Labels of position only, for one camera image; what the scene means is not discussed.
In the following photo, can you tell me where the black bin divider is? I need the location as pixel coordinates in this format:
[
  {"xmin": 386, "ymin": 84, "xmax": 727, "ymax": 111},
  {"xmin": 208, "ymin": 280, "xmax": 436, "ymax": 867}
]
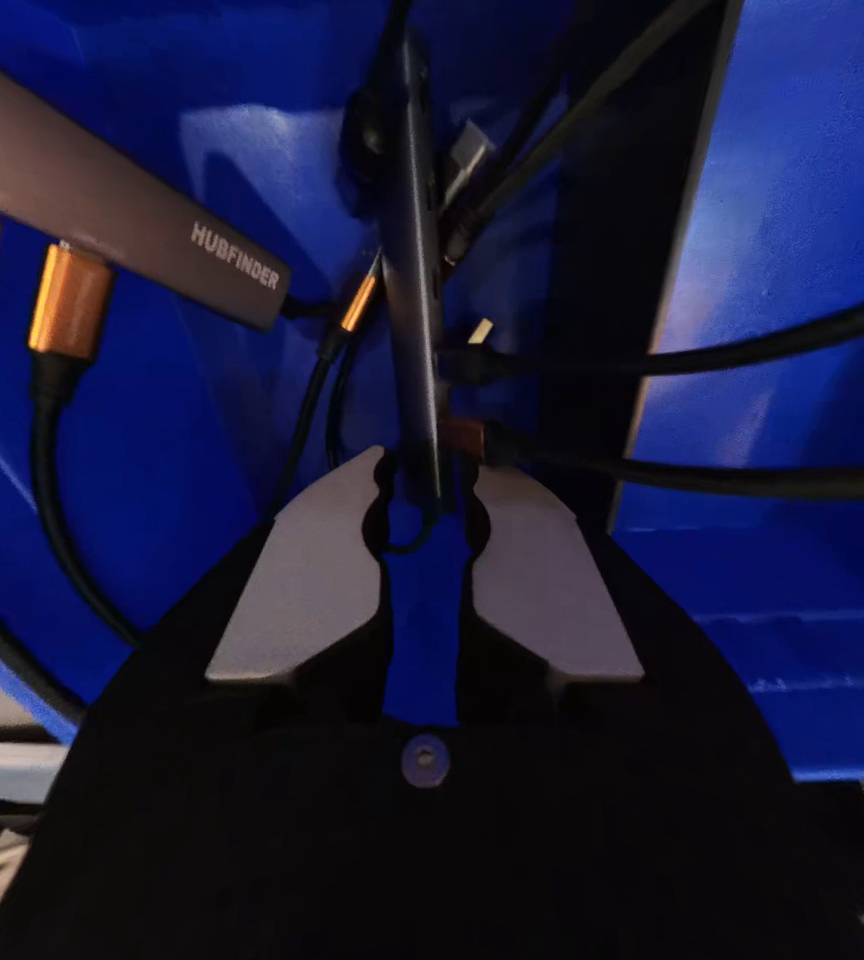
[{"xmin": 533, "ymin": 0, "xmax": 746, "ymax": 535}]

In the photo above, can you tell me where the black cable silver plug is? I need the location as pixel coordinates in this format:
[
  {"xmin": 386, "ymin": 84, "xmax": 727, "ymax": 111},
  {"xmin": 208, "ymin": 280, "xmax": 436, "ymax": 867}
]
[{"xmin": 439, "ymin": 0, "xmax": 729, "ymax": 264}]

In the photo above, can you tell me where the blue storage bin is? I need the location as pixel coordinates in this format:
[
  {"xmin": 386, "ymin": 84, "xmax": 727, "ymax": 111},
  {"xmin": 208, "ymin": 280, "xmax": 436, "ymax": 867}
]
[{"xmin": 0, "ymin": 0, "xmax": 864, "ymax": 785}]

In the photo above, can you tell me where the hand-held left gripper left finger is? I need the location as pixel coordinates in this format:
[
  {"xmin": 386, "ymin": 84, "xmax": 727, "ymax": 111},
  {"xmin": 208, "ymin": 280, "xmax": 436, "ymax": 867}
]
[{"xmin": 207, "ymin": 446, "xmax": 395, "ymax": 685}]

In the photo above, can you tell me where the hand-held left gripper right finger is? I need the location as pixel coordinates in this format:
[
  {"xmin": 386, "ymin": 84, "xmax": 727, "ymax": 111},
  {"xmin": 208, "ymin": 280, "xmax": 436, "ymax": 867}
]
[{"xmin": 462, "ymin": 457, "xmax": 644, "ymax": 684}]

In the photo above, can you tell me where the grey USB hub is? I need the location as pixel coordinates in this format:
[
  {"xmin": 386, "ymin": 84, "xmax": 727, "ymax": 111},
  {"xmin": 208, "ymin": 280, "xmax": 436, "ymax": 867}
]
[{"xmin": 0, "ymin": 37, "xmax": 292, "ymax": 333}]

